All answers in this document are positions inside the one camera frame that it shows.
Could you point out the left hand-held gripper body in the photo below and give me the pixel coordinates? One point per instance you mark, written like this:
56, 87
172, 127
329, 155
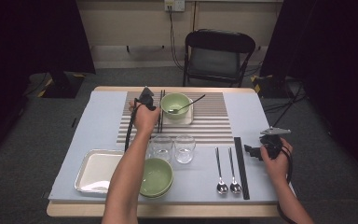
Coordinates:
146, 97

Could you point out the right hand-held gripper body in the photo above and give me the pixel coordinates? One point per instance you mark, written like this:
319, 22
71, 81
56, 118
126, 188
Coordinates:
273, 141

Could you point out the row of black chopsticks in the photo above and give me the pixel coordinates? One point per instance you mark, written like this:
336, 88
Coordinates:
241, 168

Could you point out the green ceramic bowl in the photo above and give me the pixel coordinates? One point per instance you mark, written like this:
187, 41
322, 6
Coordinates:
158, 196
175, 104
158, 175

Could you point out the silver metal spoon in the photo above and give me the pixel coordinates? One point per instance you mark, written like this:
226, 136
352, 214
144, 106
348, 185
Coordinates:
235, 187
222, 188
174, 110

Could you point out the white square plate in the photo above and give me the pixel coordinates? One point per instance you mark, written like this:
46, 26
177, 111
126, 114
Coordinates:
183, 120
94, 171

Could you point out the person's left hand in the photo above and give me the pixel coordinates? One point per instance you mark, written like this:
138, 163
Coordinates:
144, 119

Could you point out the person's right hand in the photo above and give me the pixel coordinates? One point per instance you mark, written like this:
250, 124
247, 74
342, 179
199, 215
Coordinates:
278, 166

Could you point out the brown white striped placemat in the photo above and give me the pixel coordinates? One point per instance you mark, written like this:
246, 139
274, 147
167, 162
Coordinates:
211, 118

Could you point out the clear drinking glass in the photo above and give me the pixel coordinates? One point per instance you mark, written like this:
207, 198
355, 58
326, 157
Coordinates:
185, 149
162, 146

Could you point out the black taped stand base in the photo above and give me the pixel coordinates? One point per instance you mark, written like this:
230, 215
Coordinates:
273, 88
62, 87

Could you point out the small black floor object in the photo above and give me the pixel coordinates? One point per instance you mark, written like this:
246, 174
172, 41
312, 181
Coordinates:
74, 122

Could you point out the black folding chair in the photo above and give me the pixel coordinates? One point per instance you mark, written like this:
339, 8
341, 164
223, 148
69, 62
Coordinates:
217, 40

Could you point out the dark curtain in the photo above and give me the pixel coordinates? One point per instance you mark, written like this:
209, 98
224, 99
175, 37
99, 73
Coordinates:
28, 31
338, 46

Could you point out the white wall socket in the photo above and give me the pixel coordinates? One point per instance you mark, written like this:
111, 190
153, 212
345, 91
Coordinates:
174, 4

